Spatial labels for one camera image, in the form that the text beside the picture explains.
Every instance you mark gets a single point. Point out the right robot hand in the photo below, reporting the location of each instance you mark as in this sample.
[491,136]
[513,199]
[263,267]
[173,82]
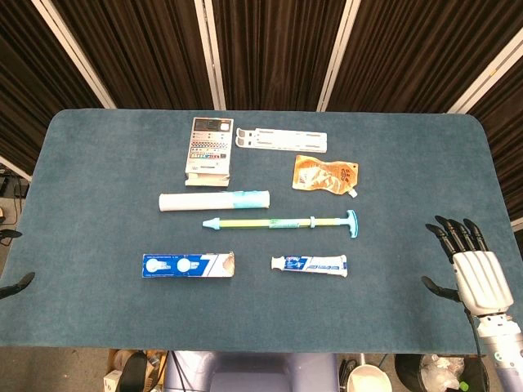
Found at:
[482,277]

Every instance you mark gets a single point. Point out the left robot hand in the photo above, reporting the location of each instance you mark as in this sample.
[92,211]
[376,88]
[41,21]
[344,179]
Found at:
[20,281]

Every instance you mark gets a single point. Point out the blue white toothpaste box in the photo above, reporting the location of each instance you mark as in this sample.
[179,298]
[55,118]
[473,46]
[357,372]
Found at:
[184,266]

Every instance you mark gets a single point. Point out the white blue toothpaste tube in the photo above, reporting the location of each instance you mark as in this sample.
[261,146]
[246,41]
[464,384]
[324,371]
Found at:
[314,265]

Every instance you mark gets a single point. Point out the purple robot base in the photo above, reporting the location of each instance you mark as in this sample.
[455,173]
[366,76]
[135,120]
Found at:
[253,375]

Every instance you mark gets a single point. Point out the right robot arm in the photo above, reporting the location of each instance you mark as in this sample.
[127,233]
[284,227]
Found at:
[504,347]

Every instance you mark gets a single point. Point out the cardboard box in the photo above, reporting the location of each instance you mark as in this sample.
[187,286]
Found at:
[112,379]

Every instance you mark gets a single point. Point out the grey white paint set box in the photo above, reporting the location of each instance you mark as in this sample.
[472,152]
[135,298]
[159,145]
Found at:
[208,147]

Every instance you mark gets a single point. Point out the black trash bin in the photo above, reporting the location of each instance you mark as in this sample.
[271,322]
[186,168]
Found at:
[408,371]

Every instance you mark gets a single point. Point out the teal table mat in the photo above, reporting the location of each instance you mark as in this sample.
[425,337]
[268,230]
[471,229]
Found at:
[102,183]

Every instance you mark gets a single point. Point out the dark curtain partition panel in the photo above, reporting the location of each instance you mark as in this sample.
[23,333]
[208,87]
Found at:
[506,143]
[24,102]
[143,53]
[408,53]
[278,53]

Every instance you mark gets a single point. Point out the white bowl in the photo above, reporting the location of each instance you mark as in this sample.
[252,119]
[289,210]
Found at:
[367,379]

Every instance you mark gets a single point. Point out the orange spout pouch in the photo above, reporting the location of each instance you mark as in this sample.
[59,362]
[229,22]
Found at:
[323,173]

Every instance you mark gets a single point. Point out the white roll with blue label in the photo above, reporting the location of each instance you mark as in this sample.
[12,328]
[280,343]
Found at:
[196,202]

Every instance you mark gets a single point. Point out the green teal long applicator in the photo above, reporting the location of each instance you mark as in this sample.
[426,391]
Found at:
[245,224]

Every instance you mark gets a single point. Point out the white folding stand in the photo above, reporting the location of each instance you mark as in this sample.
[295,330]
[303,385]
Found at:
[286,139]

